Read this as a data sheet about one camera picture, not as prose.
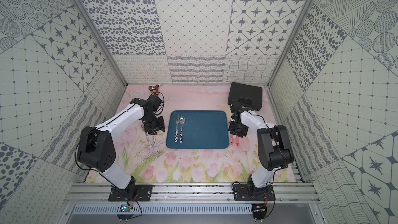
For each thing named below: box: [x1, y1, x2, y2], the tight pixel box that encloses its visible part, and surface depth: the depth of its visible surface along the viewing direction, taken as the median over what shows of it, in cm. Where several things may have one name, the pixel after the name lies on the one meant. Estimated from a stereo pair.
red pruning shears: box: [148, 84, 163, 96], surface depth 117 cm
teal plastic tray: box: [165, 109, 230, 149], surface depth 98 cm
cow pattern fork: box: [174, 115, 180, 143], surface depth 96 cm
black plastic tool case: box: [227, 81, 263, 111], surface depth 113 cm
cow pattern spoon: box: [179, 115, 186, 144], surface depth 100 cm
